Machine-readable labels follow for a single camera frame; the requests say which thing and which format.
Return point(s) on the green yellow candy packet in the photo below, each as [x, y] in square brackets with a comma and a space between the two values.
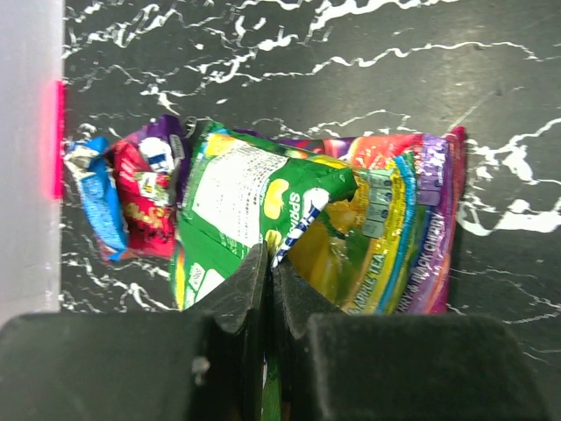
[356, 250]

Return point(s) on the purple Fox's candy packet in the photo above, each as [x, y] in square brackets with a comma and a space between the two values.
[145, 166]

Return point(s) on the blue chocolate snack packet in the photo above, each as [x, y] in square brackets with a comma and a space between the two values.
[94, 179]

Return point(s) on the pink tape strip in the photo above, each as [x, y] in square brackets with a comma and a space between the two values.
[58, 132]

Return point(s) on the purple berries candy packet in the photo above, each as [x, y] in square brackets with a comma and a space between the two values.
[440, 179]

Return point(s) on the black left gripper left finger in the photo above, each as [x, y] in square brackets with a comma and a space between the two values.
[131, 364]

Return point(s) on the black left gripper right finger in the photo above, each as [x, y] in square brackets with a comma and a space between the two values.
[334, 366]

